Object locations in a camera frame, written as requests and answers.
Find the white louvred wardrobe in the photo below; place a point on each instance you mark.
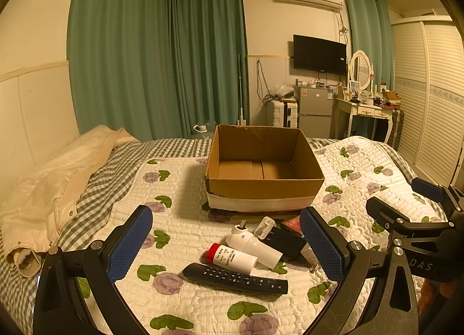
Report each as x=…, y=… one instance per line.
x=431, y=95

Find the cream padded jacket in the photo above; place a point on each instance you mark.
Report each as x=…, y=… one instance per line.
x=50, y=190

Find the white ribbed suitcase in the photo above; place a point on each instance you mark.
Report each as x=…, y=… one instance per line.
x=279, y=114

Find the small picture frame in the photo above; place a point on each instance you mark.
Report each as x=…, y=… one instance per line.
x=354, y=87

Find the white floral quilt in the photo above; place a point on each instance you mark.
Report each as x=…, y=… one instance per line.
x=181, y=219

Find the pink white packet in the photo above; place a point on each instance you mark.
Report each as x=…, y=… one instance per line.
x=292, y=225

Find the dark suitcase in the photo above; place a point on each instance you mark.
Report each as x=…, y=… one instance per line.
x=398, y=128

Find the black wall television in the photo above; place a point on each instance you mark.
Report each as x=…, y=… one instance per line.
x=319, y=54

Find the brown box on dresser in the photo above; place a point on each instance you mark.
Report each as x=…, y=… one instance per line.
x=391, y=98

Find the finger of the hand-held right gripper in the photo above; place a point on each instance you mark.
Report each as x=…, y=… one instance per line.
x=427, y=190
x=384, y=211

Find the green corner curtain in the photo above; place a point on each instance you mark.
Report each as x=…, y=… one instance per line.
x=208, y=56

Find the clear large water bottle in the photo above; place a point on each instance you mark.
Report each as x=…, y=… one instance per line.
x=203, y=130

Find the white flat mop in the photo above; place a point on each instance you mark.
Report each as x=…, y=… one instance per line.
x=240, y=103

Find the white charger plug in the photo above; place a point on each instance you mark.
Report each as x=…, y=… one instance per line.
x=312, y=259

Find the person's right hand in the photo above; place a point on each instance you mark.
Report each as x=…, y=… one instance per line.
x=446, y=297

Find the small rounded earbuds case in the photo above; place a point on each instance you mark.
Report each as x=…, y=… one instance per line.
x=264, y=228

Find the black remote control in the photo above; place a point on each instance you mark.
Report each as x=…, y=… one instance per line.
x=235, y=278

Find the clear plastic bag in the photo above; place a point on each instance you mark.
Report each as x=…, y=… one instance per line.
x=283, y=91

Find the black power bank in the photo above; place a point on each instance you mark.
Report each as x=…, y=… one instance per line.
x=286, y=242

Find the white cylindrical handheld device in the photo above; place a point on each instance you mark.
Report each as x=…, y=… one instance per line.
x=253, y=246

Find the wide green curtain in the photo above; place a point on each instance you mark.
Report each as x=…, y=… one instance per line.
x=119, y=52

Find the narrow green curtain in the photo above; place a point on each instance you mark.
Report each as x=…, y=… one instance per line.
x=369, y=30

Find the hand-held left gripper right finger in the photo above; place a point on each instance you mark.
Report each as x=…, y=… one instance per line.
x=322, y=248

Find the white tube with red cap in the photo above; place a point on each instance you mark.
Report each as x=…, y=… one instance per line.
x=235, y=259

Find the cardboard box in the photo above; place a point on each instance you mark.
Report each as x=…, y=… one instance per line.
x=264, y=161

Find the white dressing table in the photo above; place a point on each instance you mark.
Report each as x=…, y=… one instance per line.
x=369, y=111

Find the white oval mirror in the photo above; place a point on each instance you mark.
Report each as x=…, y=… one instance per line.
x=360, y=66

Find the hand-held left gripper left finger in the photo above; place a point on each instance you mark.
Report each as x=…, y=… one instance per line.
x=130, y=244

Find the silver small fridge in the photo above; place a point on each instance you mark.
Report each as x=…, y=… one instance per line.
x=314, y=110

